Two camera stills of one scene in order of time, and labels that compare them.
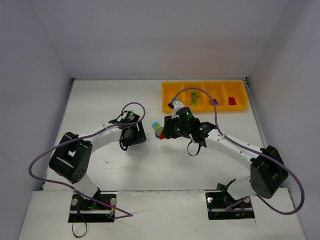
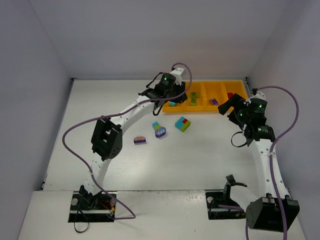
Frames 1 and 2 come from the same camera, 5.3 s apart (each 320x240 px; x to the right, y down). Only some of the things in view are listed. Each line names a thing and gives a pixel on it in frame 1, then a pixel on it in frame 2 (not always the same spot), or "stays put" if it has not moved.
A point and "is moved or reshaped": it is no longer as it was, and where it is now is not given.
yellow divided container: x=227 y=95 stays put
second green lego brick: x=193 y=102 stays put
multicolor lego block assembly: x=161 y=136 is moved or reshaped
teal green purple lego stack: x=158 y=130 stays put
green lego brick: x=194 y=95 stays put
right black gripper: x=166 y=127 -> x=231 y=104
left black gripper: x=139 y=132 -> x=178 y=93
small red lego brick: x=232 y=101 is moved or reshaped
